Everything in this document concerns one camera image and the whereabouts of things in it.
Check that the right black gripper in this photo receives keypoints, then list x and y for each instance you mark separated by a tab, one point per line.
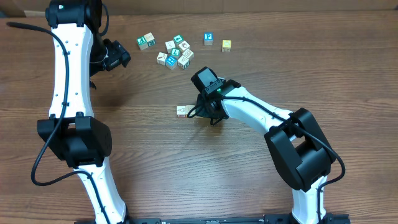
203	111

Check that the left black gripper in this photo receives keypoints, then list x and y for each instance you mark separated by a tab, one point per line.
118	55

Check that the yellow top block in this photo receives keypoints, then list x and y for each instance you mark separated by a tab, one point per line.
189	110

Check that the yellow block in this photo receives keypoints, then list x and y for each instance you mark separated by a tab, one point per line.
189	110
226	45

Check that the white block red side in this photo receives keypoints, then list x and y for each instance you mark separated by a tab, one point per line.
181	111

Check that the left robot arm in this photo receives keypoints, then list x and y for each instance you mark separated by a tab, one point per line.
71	130

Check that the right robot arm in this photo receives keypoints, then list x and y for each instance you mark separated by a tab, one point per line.
300	152

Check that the green F letter block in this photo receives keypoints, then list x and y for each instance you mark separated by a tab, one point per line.
142	43

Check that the white block green side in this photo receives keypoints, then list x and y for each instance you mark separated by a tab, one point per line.
150	39

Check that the white tool picture block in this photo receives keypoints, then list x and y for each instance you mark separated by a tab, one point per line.
161	58

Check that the white block dark side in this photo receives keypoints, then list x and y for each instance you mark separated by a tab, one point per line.
183	62

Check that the white plain picture block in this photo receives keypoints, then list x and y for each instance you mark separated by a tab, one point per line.
170	45

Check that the blue top block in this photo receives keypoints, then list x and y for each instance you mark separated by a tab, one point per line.
171	62

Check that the white grid picture block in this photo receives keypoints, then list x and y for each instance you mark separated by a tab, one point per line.
188	54

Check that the green J letter block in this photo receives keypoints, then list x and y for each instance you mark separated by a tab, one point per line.
176	53

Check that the green top picture block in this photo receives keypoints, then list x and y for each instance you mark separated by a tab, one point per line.
178	39

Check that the white red picture block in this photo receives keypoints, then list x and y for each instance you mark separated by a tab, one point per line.
184	45

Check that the blue P letter block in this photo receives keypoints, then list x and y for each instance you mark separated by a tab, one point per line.
208	38

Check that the cardboard back panel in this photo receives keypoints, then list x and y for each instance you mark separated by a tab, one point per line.
131	7

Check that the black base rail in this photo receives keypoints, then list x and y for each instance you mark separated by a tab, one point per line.
266	219

